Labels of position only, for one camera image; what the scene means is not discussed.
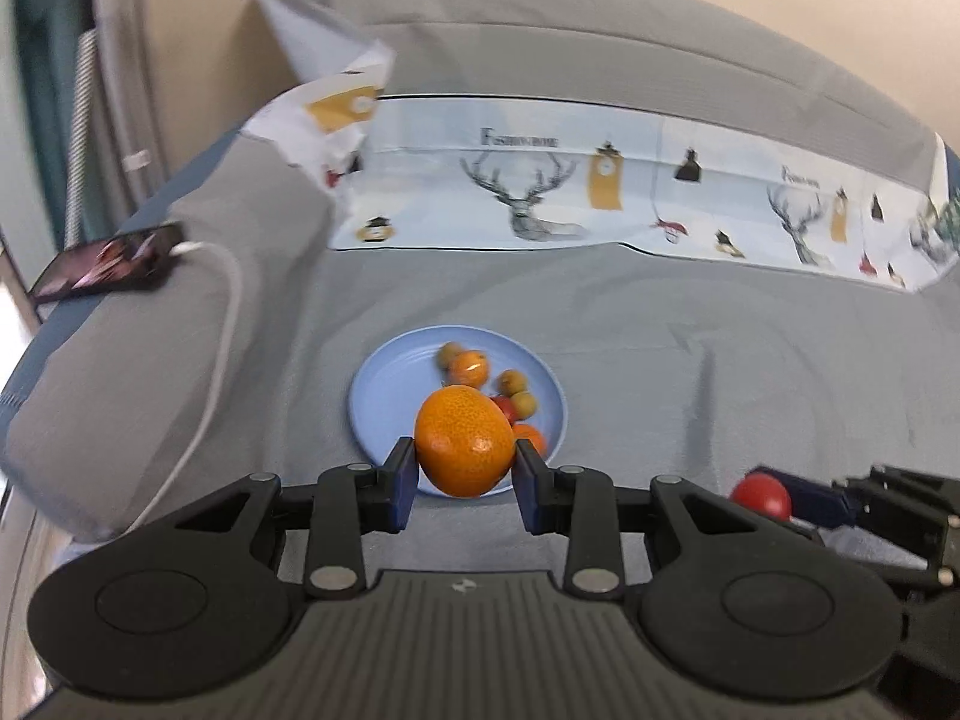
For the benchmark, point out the grey folded quilt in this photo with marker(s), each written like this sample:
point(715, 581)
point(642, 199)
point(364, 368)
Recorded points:
point(562, 37)

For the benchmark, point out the deer printed pillowcase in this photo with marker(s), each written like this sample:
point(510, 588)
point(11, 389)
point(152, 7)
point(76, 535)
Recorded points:
point(450, 187)

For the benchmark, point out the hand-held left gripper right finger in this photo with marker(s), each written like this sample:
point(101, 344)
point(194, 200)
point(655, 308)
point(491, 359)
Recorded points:
point(529, 487)

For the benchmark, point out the grey bed cover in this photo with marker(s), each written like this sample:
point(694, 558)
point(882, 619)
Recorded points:
point(675, 352)

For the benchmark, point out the red cherry tomato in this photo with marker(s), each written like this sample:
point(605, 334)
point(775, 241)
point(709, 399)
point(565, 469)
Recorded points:
point(504, 409)
point(761, 496)

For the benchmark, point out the small orange mandarin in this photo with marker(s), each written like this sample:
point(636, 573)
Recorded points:
point(469, 369)
point(461, 442)
point(532, 439)

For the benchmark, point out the blue plastic plate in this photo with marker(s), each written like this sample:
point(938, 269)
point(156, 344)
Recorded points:
point(390, 397)

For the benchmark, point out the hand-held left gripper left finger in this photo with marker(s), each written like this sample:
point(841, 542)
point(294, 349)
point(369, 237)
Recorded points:
point(403, 484)

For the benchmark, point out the black smartphone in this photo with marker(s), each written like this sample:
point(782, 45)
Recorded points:
point(105, 266)

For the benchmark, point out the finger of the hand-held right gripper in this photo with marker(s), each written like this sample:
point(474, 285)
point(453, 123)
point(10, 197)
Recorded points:
point(821, 502)
point(922, 562)

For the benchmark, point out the yellow-brown longan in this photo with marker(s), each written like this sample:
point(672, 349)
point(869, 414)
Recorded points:
point(525, 403)
point(512, 381)
point(450, 352)

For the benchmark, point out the green hanging garment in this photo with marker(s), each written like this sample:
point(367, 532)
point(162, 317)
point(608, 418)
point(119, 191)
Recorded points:
point(45, 90)

